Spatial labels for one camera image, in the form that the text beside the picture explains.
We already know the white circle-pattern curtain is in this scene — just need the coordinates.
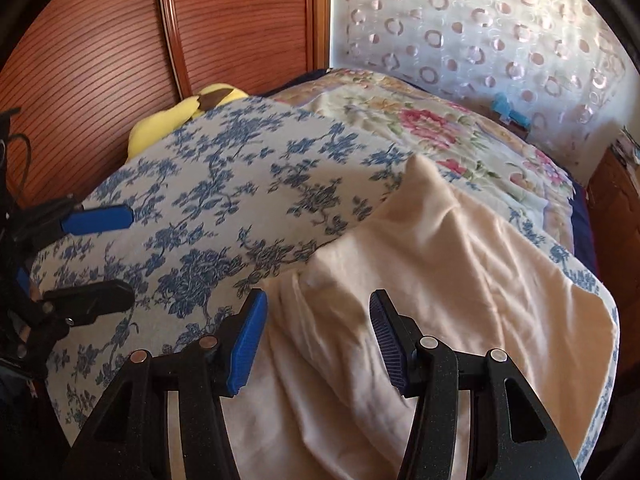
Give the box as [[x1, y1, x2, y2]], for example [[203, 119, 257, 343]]
[[327, 0, 637, 177]]

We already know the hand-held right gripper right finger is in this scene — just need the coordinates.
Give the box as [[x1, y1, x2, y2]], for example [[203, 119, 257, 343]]
[[368, 288, 582, 480]]

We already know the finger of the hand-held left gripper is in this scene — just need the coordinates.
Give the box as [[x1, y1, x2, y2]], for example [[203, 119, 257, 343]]
[[10, 199, 135, 236], [41, 280, 136, 327]]

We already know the pink floral quilt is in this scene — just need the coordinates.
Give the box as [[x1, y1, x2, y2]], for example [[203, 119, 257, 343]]
[[271, 67, 577, 242]]

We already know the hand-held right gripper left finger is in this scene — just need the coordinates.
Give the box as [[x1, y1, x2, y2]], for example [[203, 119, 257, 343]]
[[64, 288, 269, 480]]

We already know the teal plastic item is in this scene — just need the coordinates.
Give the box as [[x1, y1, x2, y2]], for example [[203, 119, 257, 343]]
[[489, 92, 532, 132]]

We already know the wooden cabinet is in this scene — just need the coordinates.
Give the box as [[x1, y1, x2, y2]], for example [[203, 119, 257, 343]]
[[584, 144, 640, 263]]

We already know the blue floral bed sheet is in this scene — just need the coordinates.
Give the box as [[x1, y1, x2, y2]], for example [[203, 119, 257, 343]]
[[29, 94, 622, 467]]

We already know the pile of papers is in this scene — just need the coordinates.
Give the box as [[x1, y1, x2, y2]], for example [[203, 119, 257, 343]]
[[612, 126, 640, 172]]

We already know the wooden headboard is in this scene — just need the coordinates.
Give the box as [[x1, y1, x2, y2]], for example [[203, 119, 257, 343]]
[[0, 0, 334, 207]]

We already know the yellow plush toy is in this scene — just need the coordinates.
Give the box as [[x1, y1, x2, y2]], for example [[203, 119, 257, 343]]
[[124, 82, 249, 162]]

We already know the peach printed t-shirt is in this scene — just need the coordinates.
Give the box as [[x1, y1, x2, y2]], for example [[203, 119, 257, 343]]
[[219, 152, 619, 480]]

